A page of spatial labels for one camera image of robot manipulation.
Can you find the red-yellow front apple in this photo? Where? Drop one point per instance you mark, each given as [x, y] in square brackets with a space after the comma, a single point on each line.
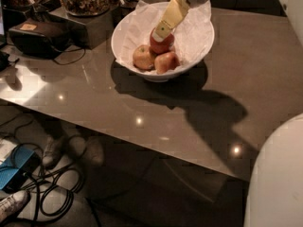
[165, 62]

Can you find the white shoe lower left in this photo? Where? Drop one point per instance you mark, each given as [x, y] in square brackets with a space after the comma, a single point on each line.
[13, 204]

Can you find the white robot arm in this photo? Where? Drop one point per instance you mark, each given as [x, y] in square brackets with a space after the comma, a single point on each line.
[250, 113]

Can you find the white paper liner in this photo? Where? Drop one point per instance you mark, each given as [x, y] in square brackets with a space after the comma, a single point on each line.
[195, 32]

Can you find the blue box on floor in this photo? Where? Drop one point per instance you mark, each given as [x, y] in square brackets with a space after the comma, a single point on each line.
[13, 170]

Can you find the yellow-red left apple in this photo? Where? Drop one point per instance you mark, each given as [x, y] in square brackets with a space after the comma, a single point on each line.
[143, 57]

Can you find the white bowl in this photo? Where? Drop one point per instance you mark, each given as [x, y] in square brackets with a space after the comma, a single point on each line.
[192, 59]

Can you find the red top apple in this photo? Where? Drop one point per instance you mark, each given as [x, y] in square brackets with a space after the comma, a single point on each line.
[160, 45]

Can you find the black box device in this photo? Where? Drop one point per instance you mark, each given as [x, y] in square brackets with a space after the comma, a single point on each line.
[44, 40]

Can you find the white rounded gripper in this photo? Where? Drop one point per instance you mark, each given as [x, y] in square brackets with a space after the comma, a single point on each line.
[173, 16]

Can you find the white shoe under table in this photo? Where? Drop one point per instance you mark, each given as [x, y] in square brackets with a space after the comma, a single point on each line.
[53, 151]

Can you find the dark square stand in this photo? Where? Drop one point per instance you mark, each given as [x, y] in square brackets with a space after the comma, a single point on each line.
[87, 32]

